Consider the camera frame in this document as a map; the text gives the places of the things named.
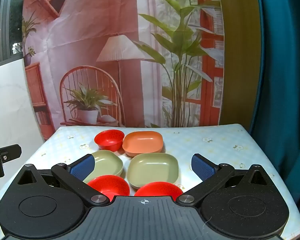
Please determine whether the red round bowl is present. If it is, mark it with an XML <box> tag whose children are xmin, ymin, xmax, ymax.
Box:
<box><xmin>134</xmin><ymin>182</ymin><xmax>184</xmax><ymax>202</ymax></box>
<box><xmin>94</xmin><ymin>129</ymin><xmax>125</xmax><ymax>153</ymax></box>
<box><xmin>87</xmin><ymin>175</ymin><xmax>130</xmax><ymax>202</ymax></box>

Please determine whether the dark window frame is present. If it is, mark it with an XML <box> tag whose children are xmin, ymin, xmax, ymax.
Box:
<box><xmin>0</xmin><ymin>0</ymin><xmax>24</xmax><ymax>64</ymax></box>

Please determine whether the orange square plate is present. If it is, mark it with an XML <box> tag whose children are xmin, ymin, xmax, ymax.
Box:
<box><xmin>122</xmin><ymin>131</ymin><xmax>164</xmax><ymax>156</ymax></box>

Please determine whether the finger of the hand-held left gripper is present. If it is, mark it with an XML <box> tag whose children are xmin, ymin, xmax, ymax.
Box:
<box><xmin>0</xmin><ymin>144</ymin><xmax>22</xmax><ymax>161</ymax></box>

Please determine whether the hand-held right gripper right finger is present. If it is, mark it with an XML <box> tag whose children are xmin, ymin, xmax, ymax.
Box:
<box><xmin>176</xmin><ymin>153</ymin><xmax>276</xmax><ymax>208</ymax></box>

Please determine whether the printed room backdrop cloth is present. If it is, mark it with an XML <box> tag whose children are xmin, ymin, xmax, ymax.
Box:
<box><xmin>22</xmin><ymin>0</ymin><xmax>226</xmax><ymax>142</ymax></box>

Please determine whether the floral checked tablecloth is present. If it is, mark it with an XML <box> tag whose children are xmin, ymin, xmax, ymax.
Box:
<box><xmin>0</xmin><ymin>123</ymin><xmax>300</xmax><ymax>240</ymax></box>

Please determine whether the olive cloth panel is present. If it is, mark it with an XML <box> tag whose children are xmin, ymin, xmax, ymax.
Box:
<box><xmin>219</xmin><ymin>0</ymin><xmax>263</xmax><ymax>127</ymax></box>

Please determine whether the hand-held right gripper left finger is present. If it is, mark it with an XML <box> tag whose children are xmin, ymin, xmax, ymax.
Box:
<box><xmin>16</xmin><ymin>154</ymin><xmax>111</xmax><ymax>207</ymax></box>

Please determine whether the teal curtain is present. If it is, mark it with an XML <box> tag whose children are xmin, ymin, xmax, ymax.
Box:
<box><xmin>249</xmin><ymin>0</ymin><xmax>300</xmax><ymax>220</ymax></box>

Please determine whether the green square plate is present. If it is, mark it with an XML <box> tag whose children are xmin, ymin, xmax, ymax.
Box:
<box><xmin>126</xmin><ymin>153</ymin><xmax>179</xmax><ymax>190</ymax></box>
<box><xmin>82</xmin><ymin>150</ymin><xmax>124</xmax><ymax>183</ymax></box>

